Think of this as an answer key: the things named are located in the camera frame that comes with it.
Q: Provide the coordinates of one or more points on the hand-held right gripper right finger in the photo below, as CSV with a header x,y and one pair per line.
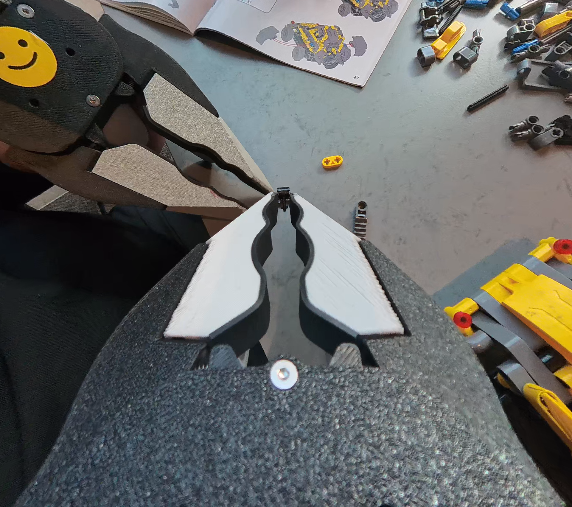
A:
x,y
353,288

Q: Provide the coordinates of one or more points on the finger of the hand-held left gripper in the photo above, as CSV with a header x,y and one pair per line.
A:
x,y
147,176
196,127

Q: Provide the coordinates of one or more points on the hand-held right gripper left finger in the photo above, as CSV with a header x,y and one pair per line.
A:
x,y
219,288

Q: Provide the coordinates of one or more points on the grey gear rack piece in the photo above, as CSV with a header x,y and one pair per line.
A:
x,y
361,221

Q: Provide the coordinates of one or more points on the black perpendicular connector piece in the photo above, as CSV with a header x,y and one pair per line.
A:
x,y
283,196

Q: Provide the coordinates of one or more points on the grey desk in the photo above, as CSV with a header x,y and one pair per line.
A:
x,y
402,158

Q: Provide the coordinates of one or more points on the person's left hand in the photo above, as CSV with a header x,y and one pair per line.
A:
x,y
127,127

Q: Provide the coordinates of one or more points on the small yellow two-hole piece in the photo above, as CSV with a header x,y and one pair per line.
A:
x,y
333,161

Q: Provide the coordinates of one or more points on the paper instruction booklet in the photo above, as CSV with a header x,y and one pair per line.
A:
x,y
290,2

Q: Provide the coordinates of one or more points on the person's dark clothing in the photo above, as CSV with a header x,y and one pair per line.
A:
x,y
53,315

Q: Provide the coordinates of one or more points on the yellow toy brick vehicle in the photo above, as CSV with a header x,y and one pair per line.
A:
x,y
531,297

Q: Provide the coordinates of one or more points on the thin black axle rod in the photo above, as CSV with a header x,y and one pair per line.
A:
x,y
488,98

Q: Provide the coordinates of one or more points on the pile of loose brick parts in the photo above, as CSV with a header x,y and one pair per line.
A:
x,y
514,2

